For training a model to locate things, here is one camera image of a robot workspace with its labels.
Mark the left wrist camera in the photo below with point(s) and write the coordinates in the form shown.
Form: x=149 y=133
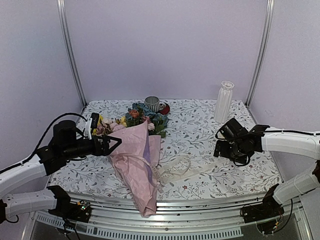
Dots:
x=90 y=125

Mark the white ribbed vase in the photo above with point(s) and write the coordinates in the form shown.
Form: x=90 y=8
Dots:
x=223 y=103

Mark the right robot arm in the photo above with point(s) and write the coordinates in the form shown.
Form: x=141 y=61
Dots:
x=296 y=152

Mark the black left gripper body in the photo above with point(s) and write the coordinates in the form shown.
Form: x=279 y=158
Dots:
x=73 y=151

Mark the red patterned saucer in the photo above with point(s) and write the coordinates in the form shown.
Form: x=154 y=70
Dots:
x=164 y=108

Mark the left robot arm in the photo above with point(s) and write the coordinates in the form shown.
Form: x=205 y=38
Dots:
x=54 y=198

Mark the left metal frame post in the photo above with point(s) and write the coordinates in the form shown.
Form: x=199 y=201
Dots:
x=61 y=7

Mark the pink paper flower bouquet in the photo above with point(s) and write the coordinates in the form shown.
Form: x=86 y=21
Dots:
x=137 y=155

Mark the striped ceramic cup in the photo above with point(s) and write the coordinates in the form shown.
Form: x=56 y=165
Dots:
x=153 y=103

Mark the right metal frame post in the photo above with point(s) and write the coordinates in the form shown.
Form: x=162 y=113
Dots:
x=270 y=4

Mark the metal frame post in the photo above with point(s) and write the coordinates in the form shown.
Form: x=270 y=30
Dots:
x=270 y=4
x=61 y=7

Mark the aluminium front rail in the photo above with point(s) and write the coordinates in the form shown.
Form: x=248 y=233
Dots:
x=200 y=219

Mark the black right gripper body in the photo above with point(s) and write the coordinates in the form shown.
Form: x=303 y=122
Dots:
x=237 y=153

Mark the cream ceramic mug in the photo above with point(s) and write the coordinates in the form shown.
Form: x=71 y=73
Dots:
x=219 y=135

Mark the cream printed ribbon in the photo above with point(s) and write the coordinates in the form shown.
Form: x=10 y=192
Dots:
x=181 y=168

